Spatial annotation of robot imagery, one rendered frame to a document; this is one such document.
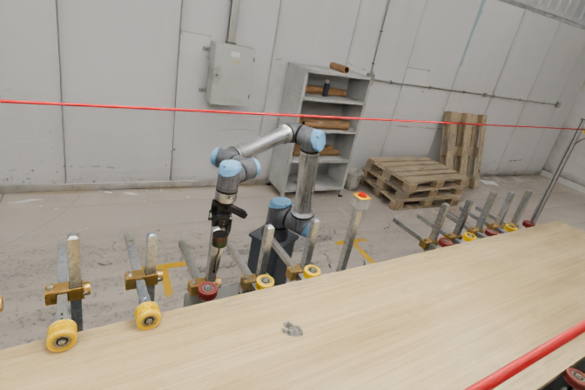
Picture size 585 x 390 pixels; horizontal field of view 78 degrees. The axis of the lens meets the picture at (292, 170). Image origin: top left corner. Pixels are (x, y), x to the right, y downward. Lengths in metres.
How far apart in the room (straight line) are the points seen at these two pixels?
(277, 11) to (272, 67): 0.58
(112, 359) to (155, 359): 0.13
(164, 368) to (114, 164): 3.06
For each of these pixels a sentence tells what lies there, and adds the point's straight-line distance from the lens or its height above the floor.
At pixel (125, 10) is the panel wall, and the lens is 3.83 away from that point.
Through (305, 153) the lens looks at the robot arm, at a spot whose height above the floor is 1.30.
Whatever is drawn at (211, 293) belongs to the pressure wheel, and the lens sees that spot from 1.56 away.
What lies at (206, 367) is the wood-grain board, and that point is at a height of 0.90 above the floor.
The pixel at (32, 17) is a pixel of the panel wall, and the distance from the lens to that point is 3.86.
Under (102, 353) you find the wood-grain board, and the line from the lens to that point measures 1.40.
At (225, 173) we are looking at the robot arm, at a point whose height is 1.36.
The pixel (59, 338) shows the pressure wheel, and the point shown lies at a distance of 1.39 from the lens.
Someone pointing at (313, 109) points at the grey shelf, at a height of 1.03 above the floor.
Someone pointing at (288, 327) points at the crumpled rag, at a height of 0.91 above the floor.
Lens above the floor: 1.95
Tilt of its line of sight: 22 degrees down
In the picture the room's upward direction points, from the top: 11 degrees clockwise
